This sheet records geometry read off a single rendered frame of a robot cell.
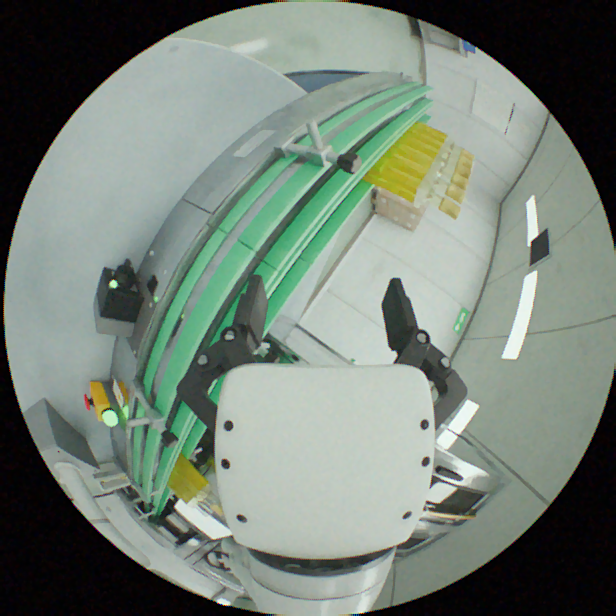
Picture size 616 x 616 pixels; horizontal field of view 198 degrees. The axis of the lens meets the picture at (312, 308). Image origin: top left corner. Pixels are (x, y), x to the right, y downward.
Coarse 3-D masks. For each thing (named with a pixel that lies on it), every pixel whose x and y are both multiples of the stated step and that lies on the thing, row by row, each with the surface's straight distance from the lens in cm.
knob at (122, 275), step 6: (126, 258) 38; (126, 264) 36; (120, 270) 35; (126, 270) 35; (132, 270) 34; (114, 276) 36; (120, 276) 35; (126, 276) 35; (132, 276) 35; (120, 282) 35; (126, 282) 35; (132, 282) 36; (126, 288) 35
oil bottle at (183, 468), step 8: (176, 464) 66; (184, 464) 67; (176, 472) 69; (184, 472) 66; (192, 472) 66; (184, 480) 68; (192, 480) 65; (200, 480) 66; (192, 488) 68; (200, 488) 65; (208, 488) 66; (200, 496) 68; (208, 496) 67
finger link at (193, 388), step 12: (192, 372) 12; (216, 372) 12; (180, 384) 13; (192, 384) 12; (204, 384) 12; (180, 396) 12; (192, 396) 12; (204, 396) 12; (192, 408) 12; (204, 408) 11; (216, 408) 11; (204, 420) 11
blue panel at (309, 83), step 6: (288, 78) 102; (294, 78) 98; (300, 78) 94; (306, 78) 91; (312, 78) 89; (318, 78) 86; (324, 78) 85; (330, 78) 84; (336, 78) 83; (342, 78) 82; (348, 78) 82; (300, 84) 80; (306, 84) 78; (312, 84) 76; (318, 84) 75; (324, 84) 73; (330, 84) 72; (306, 90) 68; (312, 90) 67
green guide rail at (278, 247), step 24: (384, 120) 59; (408, 120) 61; (360, 144) 46; (384, 144) 47; (336, 168) 40; (360, 168) 39; (312, 192) 36; (336, 192) 35; (288, 216) 34; (312, 216) 33; (288, 240) 31; (264, 264) 31; (240, 288) 33; (216, 336) 34; (192, 360) 39; (168, 456) 59
